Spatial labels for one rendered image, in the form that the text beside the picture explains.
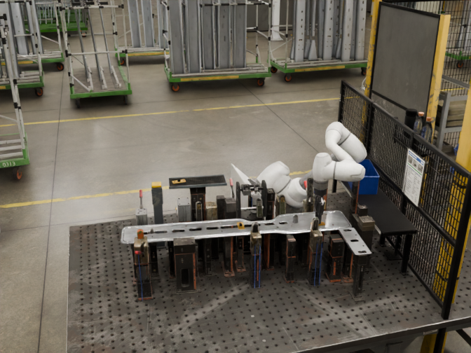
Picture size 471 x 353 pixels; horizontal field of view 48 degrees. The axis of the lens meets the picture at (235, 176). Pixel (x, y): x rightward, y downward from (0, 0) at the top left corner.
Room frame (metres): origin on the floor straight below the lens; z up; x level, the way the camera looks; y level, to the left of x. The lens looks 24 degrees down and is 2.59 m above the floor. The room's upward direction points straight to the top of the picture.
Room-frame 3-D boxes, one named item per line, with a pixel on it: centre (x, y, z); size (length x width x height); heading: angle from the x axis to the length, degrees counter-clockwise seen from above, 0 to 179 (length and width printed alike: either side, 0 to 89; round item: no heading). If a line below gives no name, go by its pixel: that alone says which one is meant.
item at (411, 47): (5.18, -1.64, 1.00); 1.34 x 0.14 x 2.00; 15
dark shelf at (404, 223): (3.11, -0.89, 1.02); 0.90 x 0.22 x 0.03; 9
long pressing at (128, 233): (2.77, -0.01, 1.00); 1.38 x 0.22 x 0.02; 99
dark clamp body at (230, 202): (2.97, 0.03, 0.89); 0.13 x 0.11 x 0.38; 9
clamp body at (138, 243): (2.51, 0.52, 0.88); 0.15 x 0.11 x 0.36; 9
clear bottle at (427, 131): (2.94, -1.13, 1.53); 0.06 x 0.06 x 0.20
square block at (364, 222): (2.76, -0.78, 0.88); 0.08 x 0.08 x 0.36; 9
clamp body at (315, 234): (2.64, -0.47, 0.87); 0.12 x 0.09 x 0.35; 9
